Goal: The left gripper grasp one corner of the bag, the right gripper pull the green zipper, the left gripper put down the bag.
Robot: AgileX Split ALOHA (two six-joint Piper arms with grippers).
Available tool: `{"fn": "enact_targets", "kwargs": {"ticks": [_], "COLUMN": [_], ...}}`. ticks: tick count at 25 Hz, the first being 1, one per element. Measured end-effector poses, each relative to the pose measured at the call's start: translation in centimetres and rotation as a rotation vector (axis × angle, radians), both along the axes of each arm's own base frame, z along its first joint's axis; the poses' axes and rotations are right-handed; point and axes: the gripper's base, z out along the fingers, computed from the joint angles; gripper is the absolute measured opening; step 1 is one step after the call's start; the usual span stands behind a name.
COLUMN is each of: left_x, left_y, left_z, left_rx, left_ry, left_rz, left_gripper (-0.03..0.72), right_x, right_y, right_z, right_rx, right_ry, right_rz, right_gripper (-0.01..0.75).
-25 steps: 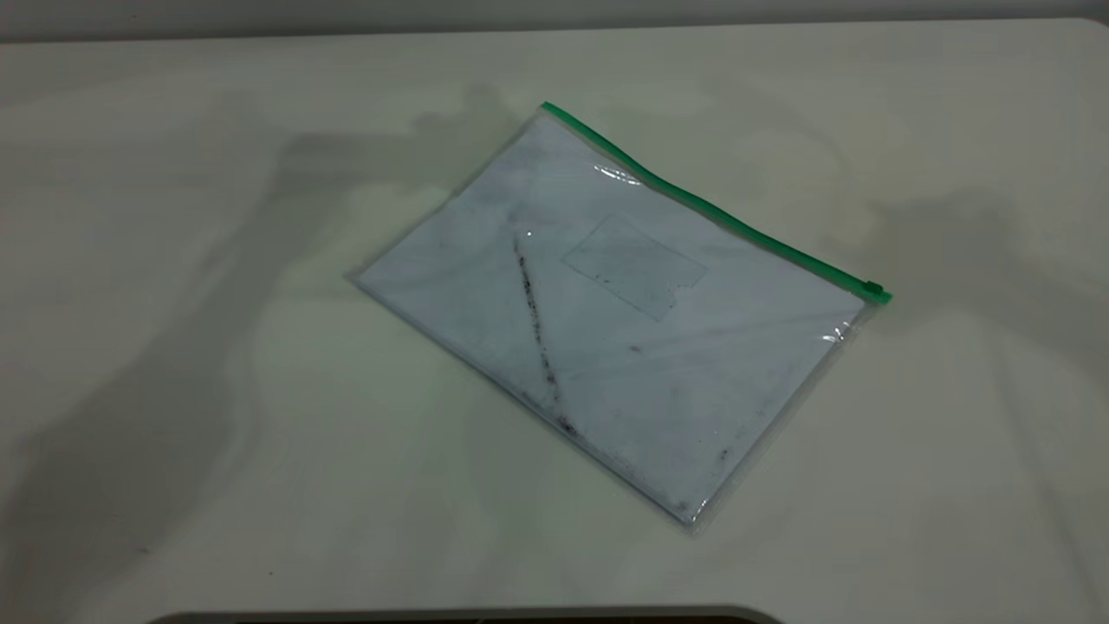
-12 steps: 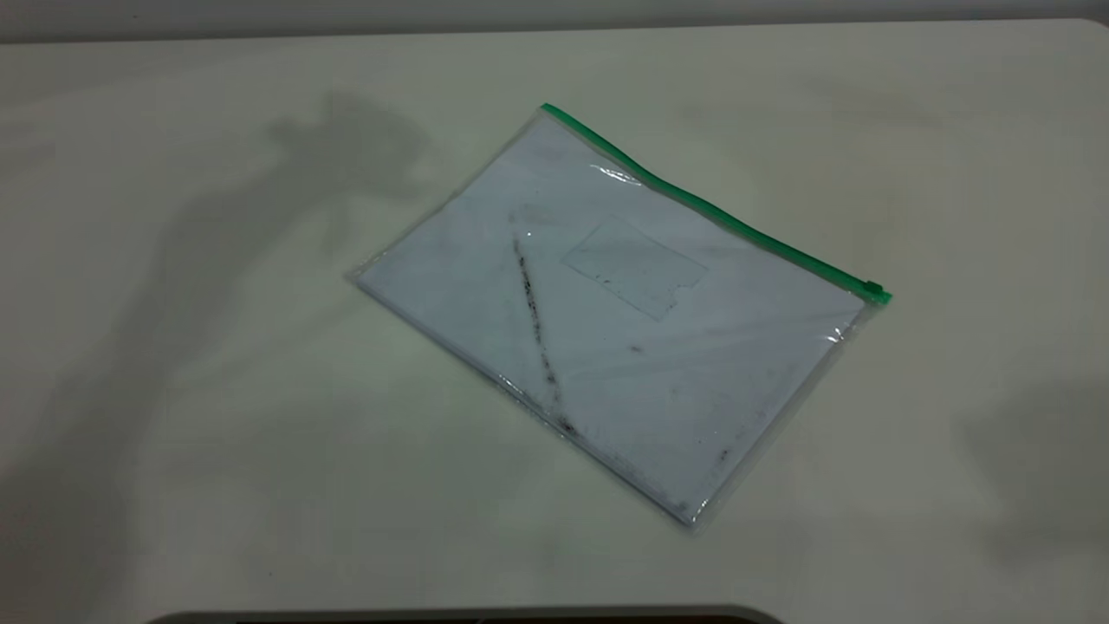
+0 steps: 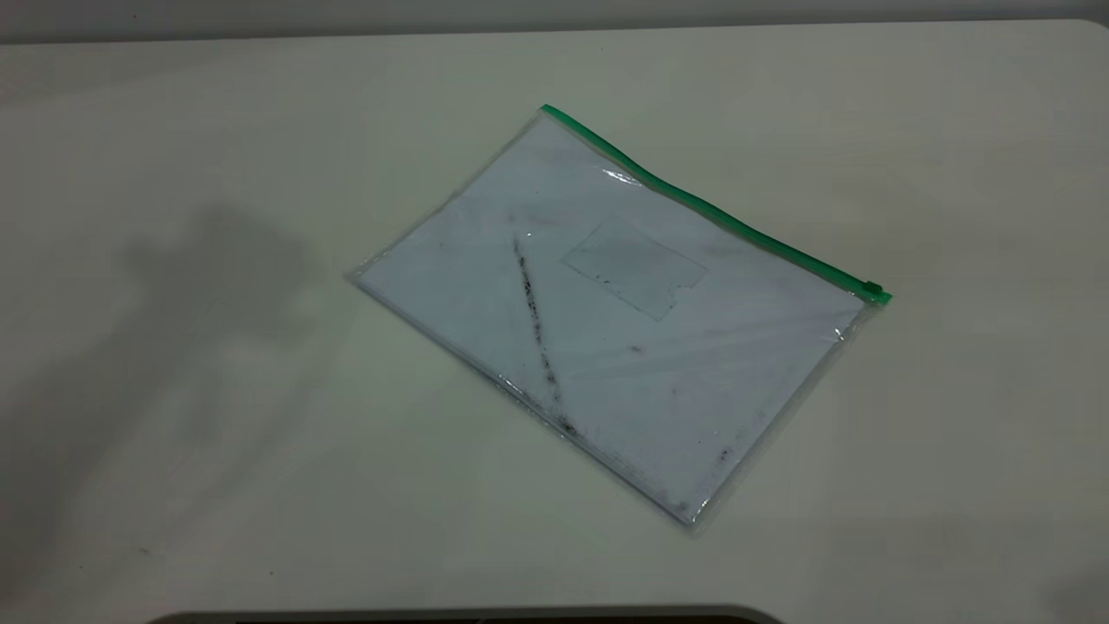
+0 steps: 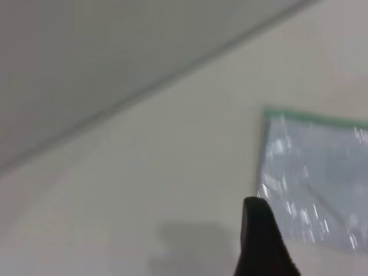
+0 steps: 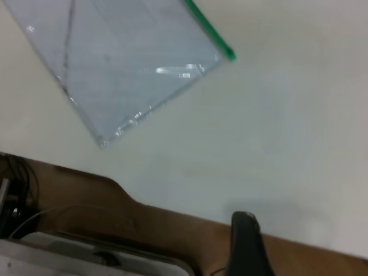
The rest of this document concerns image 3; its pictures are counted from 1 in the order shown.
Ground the clear bag with green zipper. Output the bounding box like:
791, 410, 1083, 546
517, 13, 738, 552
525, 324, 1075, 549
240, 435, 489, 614
349, 104, 894, 532

